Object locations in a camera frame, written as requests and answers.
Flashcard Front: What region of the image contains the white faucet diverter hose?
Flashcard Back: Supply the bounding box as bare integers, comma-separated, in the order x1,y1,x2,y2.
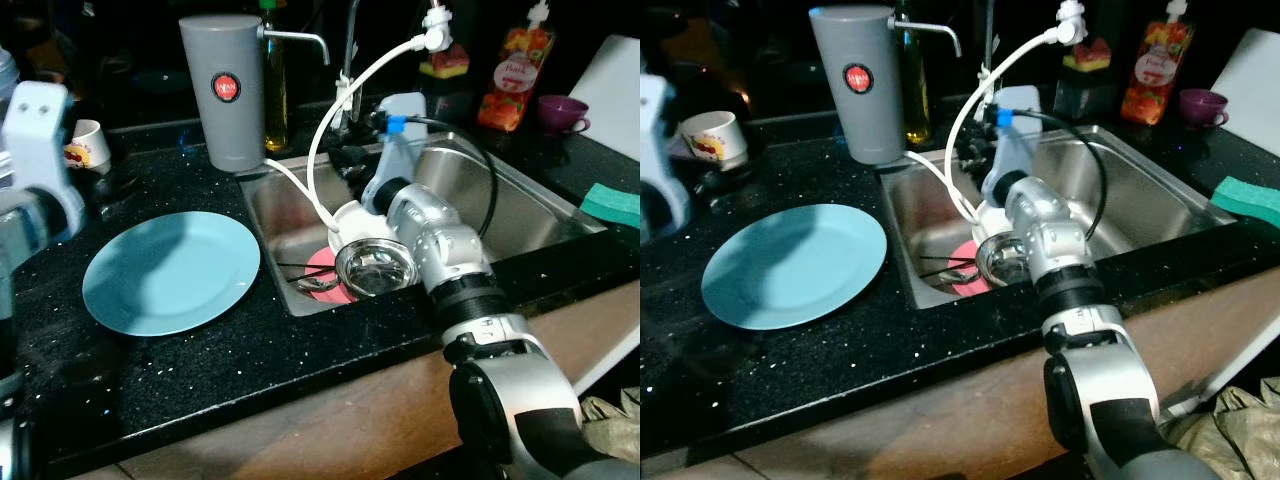
943,25,1071,216
307,30,441,226

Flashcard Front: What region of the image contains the brown wooden cabinet front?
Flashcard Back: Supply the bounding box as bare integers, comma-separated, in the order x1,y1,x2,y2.
60,280,641,480
640,270,1280,480

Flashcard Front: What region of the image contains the peach dish soap pouch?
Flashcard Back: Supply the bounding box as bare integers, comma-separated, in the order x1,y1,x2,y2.
477,0,556,133
1120,0,1196,126

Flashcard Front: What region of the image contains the black sponge holder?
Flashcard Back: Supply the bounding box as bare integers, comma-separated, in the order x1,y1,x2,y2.
420,75,476,126
1055,68,1113,119

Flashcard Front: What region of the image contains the grey water filter canister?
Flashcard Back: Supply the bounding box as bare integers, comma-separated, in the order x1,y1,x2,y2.
808,5,896,166
179,14,266,173

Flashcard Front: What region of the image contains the white faucet diverter fitting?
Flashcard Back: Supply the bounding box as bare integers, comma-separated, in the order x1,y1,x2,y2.
1055,0,1089,46
420,0,453,51

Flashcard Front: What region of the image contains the light blue plate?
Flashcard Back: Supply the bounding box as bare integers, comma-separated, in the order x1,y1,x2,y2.
82,211,263,337
700,203,889,331

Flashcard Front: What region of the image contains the small white dish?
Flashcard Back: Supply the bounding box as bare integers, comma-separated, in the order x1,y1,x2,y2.
975,200,1016,241
328,200,396,251

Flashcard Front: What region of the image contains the pink plate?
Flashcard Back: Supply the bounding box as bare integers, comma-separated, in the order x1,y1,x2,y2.
948,238,986,296
303,247,359,304

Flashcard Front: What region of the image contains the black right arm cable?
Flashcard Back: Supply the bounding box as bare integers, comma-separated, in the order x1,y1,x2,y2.
1010,108,1108,241
400,115,499,241

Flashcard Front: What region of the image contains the olive woven sack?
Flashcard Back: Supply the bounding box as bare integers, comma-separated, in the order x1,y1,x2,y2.
1160,378,1280,471
580,388,641,466

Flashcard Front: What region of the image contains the green sponge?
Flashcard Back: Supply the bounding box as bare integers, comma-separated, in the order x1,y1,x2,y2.
580,182,641,229
1210,175,1280,229

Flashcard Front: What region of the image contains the steel filter spout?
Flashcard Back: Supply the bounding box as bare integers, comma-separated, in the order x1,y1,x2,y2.
258,28,331,66
890,15,963,59

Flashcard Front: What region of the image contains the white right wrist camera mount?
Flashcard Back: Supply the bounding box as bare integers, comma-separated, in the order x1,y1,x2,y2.
985,85,1041,206
375,92,431,211

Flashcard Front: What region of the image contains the yellow and red sponge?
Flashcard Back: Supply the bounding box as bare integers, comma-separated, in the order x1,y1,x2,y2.
418,42,471,79
1062,38,1113,73

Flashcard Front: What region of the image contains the stainless steel sink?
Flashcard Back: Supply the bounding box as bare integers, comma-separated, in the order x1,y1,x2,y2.
238,130,608,319
880,122,1236,311

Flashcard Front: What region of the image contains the yellow oil bottle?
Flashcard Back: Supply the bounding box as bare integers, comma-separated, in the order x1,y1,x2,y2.
895,0,926,146
260,0,291,153

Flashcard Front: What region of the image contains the stainless steel bowl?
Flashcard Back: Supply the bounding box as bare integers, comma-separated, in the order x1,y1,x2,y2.
975,232,1041,288
333,238,419,298

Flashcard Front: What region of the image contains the white board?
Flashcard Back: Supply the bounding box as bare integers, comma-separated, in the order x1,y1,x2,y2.
570,35,641,161
1210,27,1280,156

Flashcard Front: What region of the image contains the white cup with fruit print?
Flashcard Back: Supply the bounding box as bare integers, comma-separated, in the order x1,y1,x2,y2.
682,110,746,171
62,118,111,173

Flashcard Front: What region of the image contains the steel sink faucet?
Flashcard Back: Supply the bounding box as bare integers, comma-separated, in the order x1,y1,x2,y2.
975,0,1001,126
335,0,363,136

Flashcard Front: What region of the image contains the thin white filter hose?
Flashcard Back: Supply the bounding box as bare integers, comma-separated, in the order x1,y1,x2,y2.
905,148,976,223
262,155,336,229

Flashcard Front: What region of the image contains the purple cup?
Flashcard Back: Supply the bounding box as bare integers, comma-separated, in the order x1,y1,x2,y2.
537,95,591,136
1177,88,1231,129

